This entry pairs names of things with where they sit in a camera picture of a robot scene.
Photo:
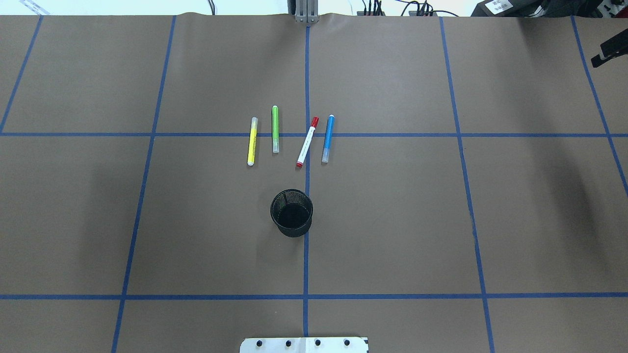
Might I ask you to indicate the aluminium frame post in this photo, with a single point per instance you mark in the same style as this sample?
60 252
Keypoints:
304 11

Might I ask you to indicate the blue highlighter pen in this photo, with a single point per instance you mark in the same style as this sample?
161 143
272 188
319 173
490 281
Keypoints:
325 155

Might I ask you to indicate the green highlighter pen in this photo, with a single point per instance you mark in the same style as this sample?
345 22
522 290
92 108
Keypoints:
275 119

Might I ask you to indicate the red and white marker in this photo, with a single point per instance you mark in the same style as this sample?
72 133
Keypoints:
307 142

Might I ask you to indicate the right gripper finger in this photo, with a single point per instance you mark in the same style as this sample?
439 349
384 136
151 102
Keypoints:
611 48

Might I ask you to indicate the yellow highlighter pen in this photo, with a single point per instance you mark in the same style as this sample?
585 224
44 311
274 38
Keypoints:
251 151

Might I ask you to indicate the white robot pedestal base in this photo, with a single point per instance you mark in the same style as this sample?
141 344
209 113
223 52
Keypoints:
305 345

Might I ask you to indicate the black mesh pen cup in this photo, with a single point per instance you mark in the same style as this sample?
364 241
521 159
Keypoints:
292 211

